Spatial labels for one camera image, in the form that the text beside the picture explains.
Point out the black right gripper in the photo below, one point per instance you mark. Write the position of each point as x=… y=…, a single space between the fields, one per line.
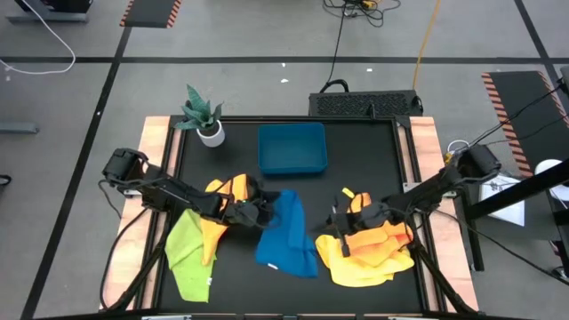
x=362 y=218

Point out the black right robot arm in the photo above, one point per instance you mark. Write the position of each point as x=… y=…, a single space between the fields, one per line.
x=444 y=180

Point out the blue microfiber towel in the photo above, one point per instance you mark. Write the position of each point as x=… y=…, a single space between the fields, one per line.
x=286 y=240

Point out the light wooden side panel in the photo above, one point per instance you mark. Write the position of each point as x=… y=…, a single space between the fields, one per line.
x=424 y=138
x=151 y=138

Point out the grey floor bar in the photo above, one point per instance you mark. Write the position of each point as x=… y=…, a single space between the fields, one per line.
x=18 y=128

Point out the white paper sheet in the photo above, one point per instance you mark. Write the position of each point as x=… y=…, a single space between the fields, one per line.
x=507 y=213

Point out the blue plastic bin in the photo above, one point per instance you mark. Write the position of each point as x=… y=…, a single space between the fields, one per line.
x=291 y=149

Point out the yellow microfiber towel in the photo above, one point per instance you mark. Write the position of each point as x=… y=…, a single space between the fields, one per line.
x=355 y=273

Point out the potted artificial green plant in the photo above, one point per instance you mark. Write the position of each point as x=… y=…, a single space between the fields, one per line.
x=212 y=135

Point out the grey stand base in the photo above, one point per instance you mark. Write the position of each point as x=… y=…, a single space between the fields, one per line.
x=44 y=18

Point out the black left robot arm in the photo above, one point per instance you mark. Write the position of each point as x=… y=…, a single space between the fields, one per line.
x=178 y=195

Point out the white round object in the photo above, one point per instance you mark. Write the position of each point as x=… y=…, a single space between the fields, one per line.
x=547 y=165

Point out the green microfiber towel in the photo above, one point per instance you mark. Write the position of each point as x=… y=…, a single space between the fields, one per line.
x=191 y=266

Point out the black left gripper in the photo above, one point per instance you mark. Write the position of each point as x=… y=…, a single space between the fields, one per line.
x=242 y=212

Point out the black computer case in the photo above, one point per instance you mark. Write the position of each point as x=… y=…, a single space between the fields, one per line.
x=355 y=104

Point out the hazard-striped black mat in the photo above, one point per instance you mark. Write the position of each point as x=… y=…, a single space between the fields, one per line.
x=149 y=13
x=529 y=115

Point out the orange microfiber towel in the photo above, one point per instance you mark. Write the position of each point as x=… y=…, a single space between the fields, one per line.
x=373 y=244
x=213 y=240

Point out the black stand beam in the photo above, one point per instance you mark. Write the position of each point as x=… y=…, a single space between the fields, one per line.
x=520 y=191

